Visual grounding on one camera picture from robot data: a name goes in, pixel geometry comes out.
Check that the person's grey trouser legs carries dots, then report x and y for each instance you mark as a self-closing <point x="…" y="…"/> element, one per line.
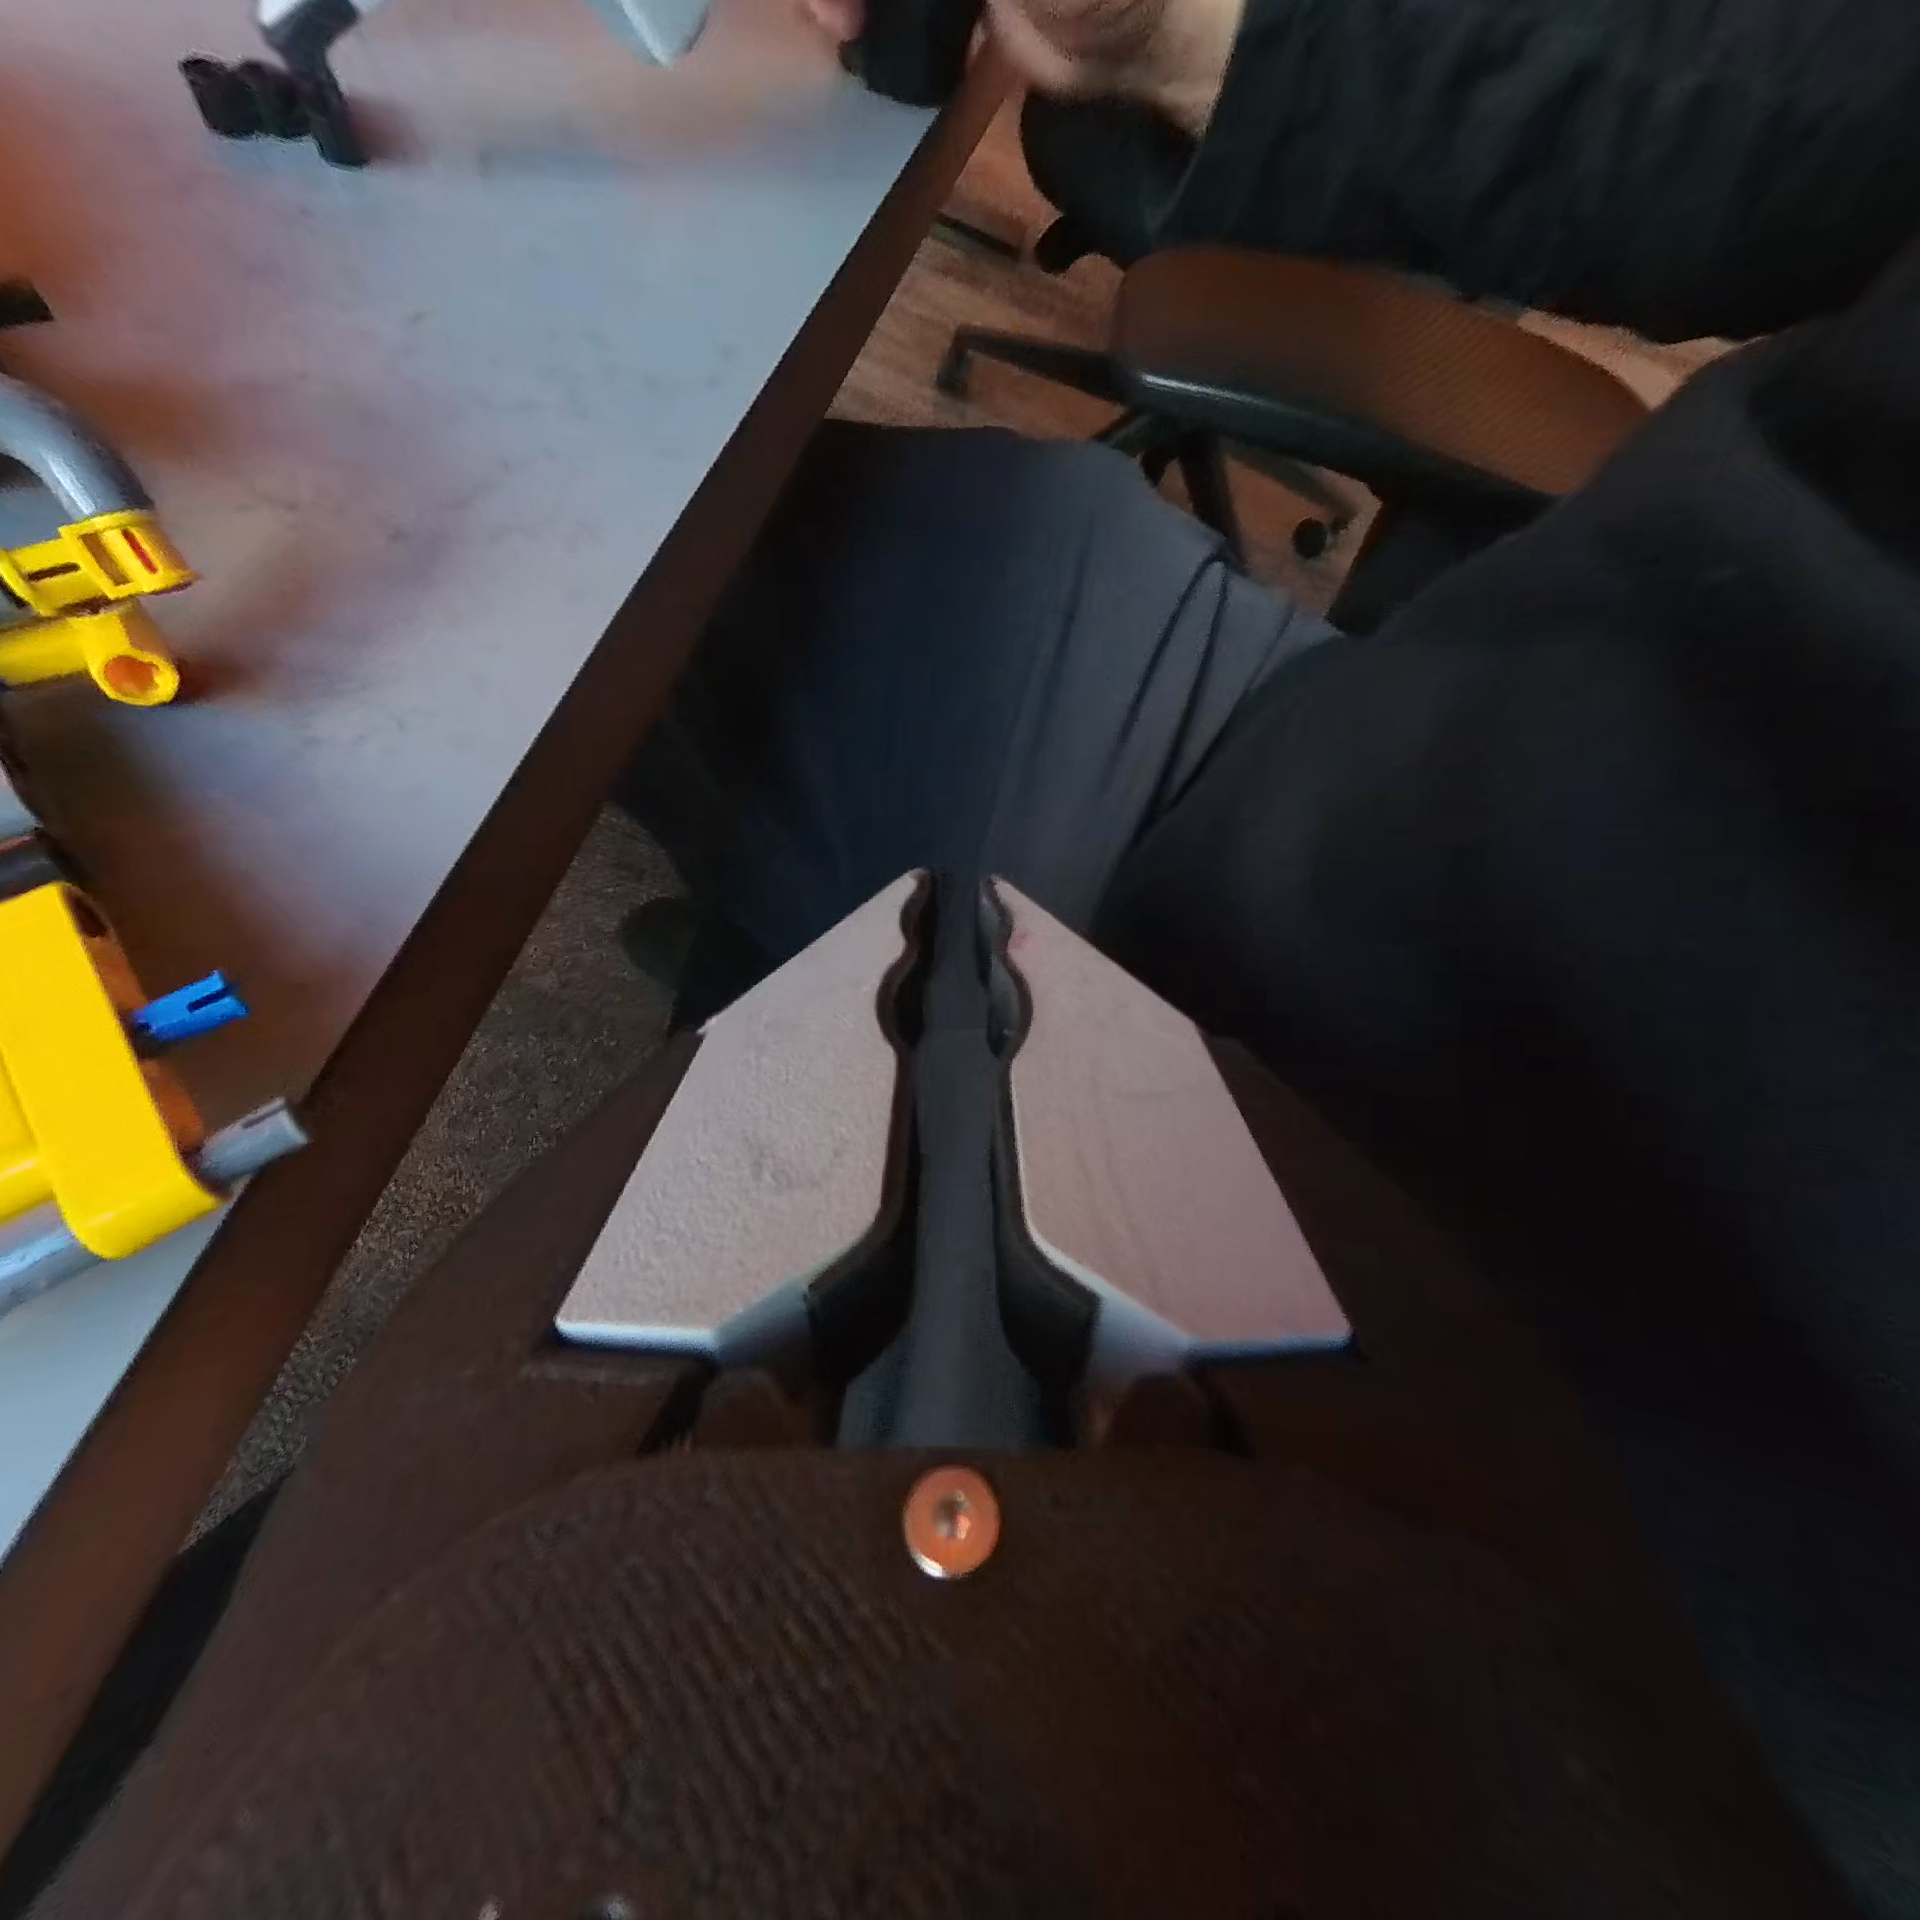
<point x="975" y="674"/>

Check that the grey desk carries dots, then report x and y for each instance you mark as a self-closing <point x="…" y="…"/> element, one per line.
<point x="451" y="377"/>

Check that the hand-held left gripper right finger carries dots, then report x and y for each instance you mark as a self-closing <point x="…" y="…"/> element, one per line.
<point x="1155" y="1186"/>

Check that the person's right hand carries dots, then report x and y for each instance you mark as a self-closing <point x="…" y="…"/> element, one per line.
<point x="1108" y="47"/>

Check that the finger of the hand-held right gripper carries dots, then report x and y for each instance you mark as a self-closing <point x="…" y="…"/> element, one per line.
<point x="660" y="24"/>
<point x="308" y="13"/>

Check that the black connector brick piece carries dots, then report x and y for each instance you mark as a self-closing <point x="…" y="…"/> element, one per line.
<point x="270" y="105"/>

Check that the person's right forearm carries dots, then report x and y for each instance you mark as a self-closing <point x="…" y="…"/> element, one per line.
<point x="1502" y="150"/>

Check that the yellow toy brick vehicle model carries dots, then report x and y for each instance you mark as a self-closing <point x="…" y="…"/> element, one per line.
<point x="76" y="1077"/>

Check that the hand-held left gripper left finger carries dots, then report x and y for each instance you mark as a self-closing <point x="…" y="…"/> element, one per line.
<point x="718" y="1186"/>

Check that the black office chair with armrest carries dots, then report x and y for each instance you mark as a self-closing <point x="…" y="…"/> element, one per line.
<point x="1349" y="359"/>

